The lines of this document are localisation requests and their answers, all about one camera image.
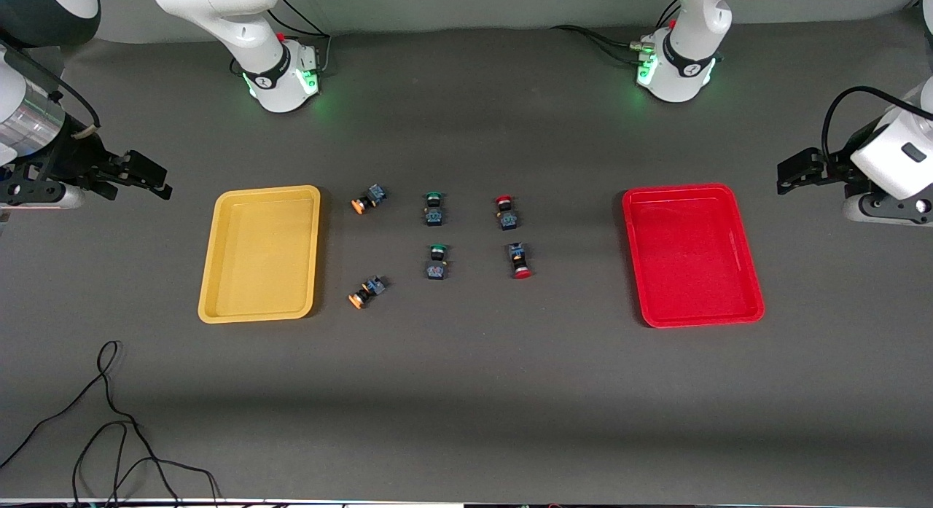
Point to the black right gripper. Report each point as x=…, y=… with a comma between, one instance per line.
x=71, y=155

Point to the red plastic tray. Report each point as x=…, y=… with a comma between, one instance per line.
x=692, y=256

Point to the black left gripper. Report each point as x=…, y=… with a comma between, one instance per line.
x=829, y=163

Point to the yellow mushroom push button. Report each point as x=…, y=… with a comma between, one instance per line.
x=370, y=197
x=369, y=290

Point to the green push button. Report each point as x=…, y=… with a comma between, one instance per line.
x=436, y=264
x=434, y=210

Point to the yellow plastic tray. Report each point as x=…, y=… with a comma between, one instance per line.
x=262, y=260

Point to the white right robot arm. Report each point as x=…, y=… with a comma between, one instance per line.
x=270, y=63

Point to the red mushroom push button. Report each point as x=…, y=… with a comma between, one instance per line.
x=506, y=213
x=519, y=259

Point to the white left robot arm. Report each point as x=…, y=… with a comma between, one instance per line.
x=681, y=60

